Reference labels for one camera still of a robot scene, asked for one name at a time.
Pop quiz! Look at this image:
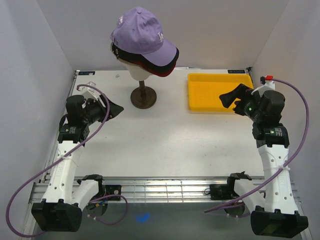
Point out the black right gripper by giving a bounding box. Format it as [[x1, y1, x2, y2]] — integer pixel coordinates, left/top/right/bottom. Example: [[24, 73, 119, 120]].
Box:
[[219, 83, 263, 122]]

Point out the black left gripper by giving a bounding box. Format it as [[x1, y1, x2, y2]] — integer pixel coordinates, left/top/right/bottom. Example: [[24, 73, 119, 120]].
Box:
[[82, 93, 124, 126]]

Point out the black cap white NY logo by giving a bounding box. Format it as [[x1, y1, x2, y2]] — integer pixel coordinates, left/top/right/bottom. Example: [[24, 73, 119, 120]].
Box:
[[109, 42, 180, 72]]

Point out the purple baseball cap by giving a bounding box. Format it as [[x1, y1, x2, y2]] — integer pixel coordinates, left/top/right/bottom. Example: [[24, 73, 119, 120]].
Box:
[[110, 6, 179, 66]]

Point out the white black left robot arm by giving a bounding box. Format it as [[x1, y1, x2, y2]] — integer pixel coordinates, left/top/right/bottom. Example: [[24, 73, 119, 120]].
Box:
[[31, 94, 124, 232]]

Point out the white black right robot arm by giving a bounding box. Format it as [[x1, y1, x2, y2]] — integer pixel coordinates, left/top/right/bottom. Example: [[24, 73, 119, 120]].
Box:
[[219, 83, 309, 239]]

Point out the beige mannequin head on stand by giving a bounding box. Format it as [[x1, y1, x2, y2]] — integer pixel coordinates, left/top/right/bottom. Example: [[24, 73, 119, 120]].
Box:
[[119, 59, 157, 109]]

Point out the yellow plastic bin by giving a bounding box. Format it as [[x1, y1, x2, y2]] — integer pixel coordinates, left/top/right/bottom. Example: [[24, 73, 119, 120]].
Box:
[[187, 73, 254, 113]]

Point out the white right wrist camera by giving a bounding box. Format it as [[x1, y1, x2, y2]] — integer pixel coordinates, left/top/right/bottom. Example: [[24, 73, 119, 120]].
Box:
[[251, 75, 276, 97]]

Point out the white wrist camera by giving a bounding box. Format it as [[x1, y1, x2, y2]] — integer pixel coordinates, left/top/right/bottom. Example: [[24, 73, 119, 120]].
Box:
[[251, 75, 276, 97], [77, 86, 103, 103]]

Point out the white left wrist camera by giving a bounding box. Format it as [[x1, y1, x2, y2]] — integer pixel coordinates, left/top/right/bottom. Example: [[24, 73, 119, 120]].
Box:
[[77, 86, 103, 103]]

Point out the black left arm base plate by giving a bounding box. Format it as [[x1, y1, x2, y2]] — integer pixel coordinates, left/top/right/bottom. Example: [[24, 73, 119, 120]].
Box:
[[103, 184, 122, 201]]

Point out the aluminium mounting rail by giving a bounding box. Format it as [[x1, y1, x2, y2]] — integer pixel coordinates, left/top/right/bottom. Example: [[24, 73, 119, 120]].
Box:
[[29, 176, 301, 204]]

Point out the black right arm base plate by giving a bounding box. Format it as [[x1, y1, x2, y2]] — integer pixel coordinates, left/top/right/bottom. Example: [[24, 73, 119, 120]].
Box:
[[209, 184, 239, 200]]

